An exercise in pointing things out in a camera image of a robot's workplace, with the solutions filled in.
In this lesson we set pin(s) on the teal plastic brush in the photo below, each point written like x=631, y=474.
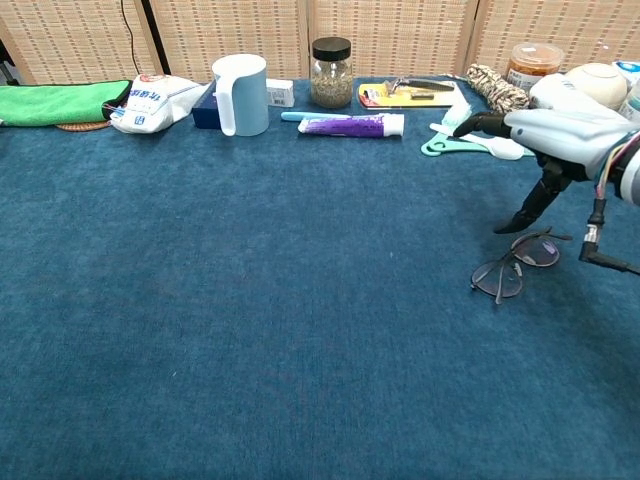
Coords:
x=460, y=146

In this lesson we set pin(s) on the black wire-rim eyeglasses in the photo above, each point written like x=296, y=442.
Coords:
x=492, y=280

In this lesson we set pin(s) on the white bag blue print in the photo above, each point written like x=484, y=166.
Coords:
x=150, y=107

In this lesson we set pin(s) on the dark blue carton box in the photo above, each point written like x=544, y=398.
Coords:
x=204, y=112

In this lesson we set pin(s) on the small white box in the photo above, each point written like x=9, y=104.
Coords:
x=281, y=94

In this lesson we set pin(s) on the blue felt table mat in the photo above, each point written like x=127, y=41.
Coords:
x=200, y=300

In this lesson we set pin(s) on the bamboo folding screen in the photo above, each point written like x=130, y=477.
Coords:
x=400, y=35

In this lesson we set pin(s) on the green microfibre towel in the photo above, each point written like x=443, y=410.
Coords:
x=55, y=102

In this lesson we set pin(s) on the white blue medicine box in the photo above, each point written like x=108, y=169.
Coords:
x=631, y=70

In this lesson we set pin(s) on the light blue toothbrush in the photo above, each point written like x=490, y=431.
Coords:
x=300, y=116

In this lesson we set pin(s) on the brown woven rattan coaster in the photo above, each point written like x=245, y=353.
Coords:
x=82, y=126

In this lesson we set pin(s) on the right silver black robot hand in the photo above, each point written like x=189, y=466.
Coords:
x=565, y=137

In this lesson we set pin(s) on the white bottle yellow cap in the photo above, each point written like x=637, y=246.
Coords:
x=555, y=92

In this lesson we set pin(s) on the beige round bowl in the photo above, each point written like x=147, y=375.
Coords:
x=597, y=82

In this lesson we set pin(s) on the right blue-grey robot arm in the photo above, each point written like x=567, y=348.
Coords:
x=631, y=175

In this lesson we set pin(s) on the glass jar black lid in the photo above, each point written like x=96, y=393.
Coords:
x=331, y=80

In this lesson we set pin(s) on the black stand pole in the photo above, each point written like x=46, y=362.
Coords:
x=152, y=35

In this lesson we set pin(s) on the teal plastic comb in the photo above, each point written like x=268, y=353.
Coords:
x=455, y=116

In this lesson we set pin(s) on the razor on yellow card pack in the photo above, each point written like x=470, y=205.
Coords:
x=400, y=97

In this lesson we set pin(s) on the white plastic spoon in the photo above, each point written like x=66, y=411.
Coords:
x=505, y=149

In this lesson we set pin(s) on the clear tub brown contents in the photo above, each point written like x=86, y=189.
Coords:
x=535, y=62

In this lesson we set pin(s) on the purple white toothpaste tube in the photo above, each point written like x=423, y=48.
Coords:
x=350, y=125

